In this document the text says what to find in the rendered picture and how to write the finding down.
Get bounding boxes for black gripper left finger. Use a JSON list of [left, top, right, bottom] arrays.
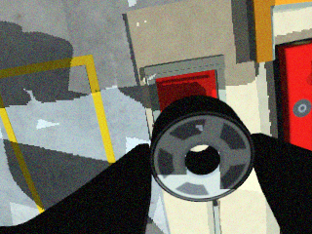
[[0, 143, 152, 234]]

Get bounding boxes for black wheel with grey hub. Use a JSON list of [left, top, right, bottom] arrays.
[[148, 95, 256, 203]]

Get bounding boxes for yellow tape outline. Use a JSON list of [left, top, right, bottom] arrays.
[[0, 54, 116, 214]]

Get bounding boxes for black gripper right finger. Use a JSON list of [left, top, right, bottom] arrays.
[[253, 133, 312, 234]]

